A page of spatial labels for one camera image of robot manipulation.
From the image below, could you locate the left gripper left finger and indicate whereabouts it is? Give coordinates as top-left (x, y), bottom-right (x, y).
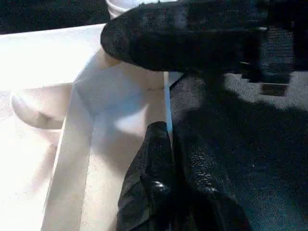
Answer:
top-left (116, 121), bottom-right (179, 231)

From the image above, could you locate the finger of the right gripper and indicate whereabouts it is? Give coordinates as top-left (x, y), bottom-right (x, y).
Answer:
top-left (100, 0), bottom-right (268, 73)

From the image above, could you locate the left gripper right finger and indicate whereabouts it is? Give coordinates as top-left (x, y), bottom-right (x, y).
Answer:
top-left (174, 138), bottom-right (251, 231)

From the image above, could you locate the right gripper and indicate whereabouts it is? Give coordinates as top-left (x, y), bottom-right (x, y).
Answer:
top-left (240, 0), bottom-right (308, 85)

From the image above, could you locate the white plastic table leg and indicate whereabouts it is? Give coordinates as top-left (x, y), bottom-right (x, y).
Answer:
top-left (105, 0), bottom-right (169, 20)

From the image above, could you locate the white plastic table top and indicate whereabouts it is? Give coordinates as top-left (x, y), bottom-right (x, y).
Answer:
top-left (0, 23), bottom-right (173, 231)

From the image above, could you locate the black work mat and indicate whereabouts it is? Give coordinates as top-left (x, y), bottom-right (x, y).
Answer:
top-left (0, 0), bottom-right (308, 231)

